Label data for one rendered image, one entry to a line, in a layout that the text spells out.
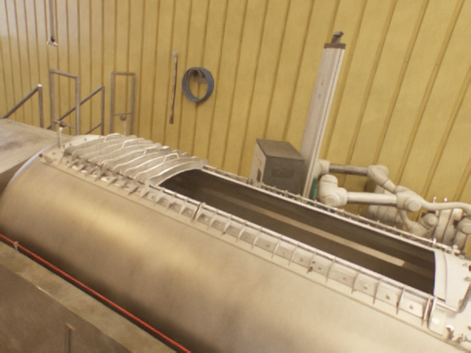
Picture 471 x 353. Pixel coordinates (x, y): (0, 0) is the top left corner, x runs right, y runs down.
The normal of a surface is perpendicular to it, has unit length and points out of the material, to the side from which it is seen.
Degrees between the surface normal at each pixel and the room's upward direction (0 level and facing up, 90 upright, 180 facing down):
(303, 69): 90
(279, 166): 90
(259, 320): 57
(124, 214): 42
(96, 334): 90
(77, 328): 90
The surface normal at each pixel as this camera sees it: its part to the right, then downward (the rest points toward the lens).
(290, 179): 0.09, 0.34
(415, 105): -0.49, 0.22
